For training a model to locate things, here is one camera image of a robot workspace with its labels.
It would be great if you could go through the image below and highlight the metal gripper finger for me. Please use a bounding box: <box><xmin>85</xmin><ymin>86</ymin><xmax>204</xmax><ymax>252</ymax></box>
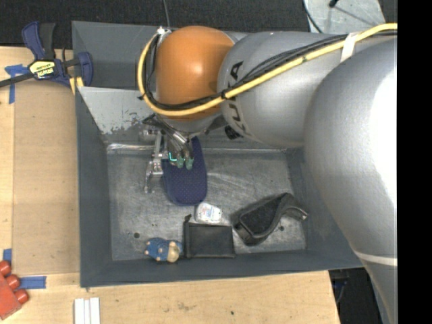
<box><xmin>144</xmin><ymin>159</ymin><xmax>164</xmax><ymax>194</ymax></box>

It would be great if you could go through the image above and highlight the dark blue dotted pouch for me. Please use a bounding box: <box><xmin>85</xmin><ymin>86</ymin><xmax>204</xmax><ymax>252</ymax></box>
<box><xmin>161</xmin><ymin>136</ymin><xmax>208</xmax><ymax>207</ymax></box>

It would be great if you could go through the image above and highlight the grey metal bin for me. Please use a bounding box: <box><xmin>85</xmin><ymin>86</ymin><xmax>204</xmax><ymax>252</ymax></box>
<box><xmin>70</xmin><ymin>20</ymin><xmax>364</xmax><ymax>288</ymax></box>

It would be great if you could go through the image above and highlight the small clear bottle white label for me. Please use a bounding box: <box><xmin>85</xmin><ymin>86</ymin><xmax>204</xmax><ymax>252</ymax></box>
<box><xmin>194</xmin><ymin>201</ymin><xmax>224</xmax><ymax>225</ymax></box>

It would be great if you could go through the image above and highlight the blue toy figure beige head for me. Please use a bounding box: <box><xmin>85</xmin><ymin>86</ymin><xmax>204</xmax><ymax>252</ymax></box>
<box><xmin>144</xmin><ymin>237</ymin><xmax>184</xmax><ymax>264</ymax></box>

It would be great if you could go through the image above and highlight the black flat pouch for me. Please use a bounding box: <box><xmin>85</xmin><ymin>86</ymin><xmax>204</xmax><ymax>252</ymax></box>
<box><xmin>182</xmin><ymin>214</ymin><xmax>236</xmax><ymax>259</ymax></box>

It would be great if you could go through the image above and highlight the pale wood flat board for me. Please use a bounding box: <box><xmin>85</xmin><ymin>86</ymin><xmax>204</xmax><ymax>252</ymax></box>
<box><xmin>11</xmin><ymin>76</ymin><xmax>82</xmax><ymax>276</ymax></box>

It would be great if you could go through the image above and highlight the black wrist brace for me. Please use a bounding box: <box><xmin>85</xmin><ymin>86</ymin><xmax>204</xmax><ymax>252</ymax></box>
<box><xmin>232</xmin><ymin>192</ymin><xmax>309</xmax><ymax>247</ymax></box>

